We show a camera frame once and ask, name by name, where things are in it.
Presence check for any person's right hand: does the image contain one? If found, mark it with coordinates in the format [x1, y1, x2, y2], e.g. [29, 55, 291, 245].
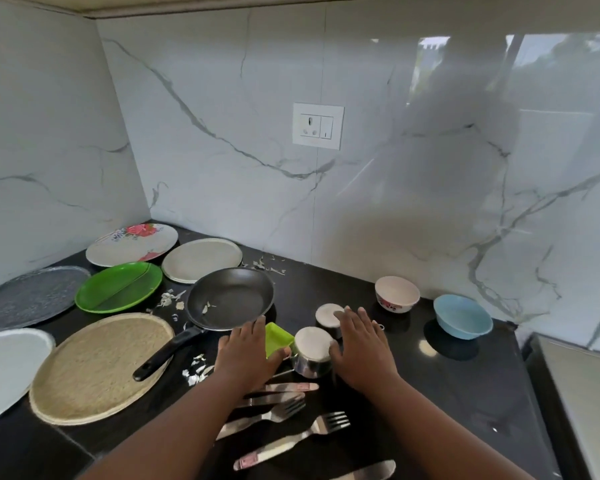
[328, 306, 400, 393]

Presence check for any person's left hand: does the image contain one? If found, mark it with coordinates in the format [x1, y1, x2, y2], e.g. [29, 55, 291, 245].
[213, 315, 292, 395]

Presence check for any green rectangular dish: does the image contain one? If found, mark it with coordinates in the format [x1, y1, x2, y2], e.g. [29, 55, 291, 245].
[265, 322, 296, 361]

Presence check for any steel cup with wire handle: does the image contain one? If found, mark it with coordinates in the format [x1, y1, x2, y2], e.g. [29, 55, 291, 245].
[269, 326, 335, 381]

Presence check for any small steel cup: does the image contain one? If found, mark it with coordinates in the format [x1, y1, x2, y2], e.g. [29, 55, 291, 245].
[315, 303, 386, 341]

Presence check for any black frying pan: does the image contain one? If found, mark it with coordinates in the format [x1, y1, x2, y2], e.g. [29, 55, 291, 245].
[132, 267, 276, 383]

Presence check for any white floral bowl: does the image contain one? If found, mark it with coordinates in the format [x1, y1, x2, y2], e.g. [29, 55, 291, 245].
[375, 275, 421, 315]

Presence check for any light blue bowl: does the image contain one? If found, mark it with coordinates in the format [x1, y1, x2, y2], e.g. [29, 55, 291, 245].
[433, 294, 494, 341]

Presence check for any plain beige small plate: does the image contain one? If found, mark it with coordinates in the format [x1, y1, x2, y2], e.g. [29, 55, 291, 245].
[161, 238, 244, 285]

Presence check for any green plate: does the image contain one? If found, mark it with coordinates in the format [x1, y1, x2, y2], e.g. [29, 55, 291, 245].
[75, 262, 164, 315]

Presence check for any beige speckled round plate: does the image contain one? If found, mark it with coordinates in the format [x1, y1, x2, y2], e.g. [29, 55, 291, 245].
[29, 312, 176, 427]

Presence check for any white pink flower plate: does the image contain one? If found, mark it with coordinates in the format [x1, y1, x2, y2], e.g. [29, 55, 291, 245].
[85, 223, 179, 268]

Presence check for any grey speckled steel plate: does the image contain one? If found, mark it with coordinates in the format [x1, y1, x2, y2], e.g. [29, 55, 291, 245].
[0, 266, 92, 334]

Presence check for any silver dishwasher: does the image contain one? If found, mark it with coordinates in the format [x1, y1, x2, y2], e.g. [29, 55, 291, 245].
[522, 332, 600, 480]

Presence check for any large white plate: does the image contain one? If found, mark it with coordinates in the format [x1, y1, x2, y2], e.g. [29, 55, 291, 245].
[0, 328, 56, 429]

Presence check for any person's left forearm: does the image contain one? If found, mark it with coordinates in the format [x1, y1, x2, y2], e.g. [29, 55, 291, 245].
[77, 374, 253, 480]

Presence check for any person's right forearm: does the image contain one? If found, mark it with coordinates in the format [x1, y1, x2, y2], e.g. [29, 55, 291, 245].
[365, 372, 536, 480]

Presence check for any black countertop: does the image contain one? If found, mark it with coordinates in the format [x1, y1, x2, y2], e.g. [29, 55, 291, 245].
[0, 222, 563, 480]

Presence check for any white socket with switch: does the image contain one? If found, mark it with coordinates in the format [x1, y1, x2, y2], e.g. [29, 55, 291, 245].
[292, 102, 346, 151]

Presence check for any beige wall cabinet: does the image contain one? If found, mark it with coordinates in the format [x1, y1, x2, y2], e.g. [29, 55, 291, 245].
[79, 0, 600, 19]

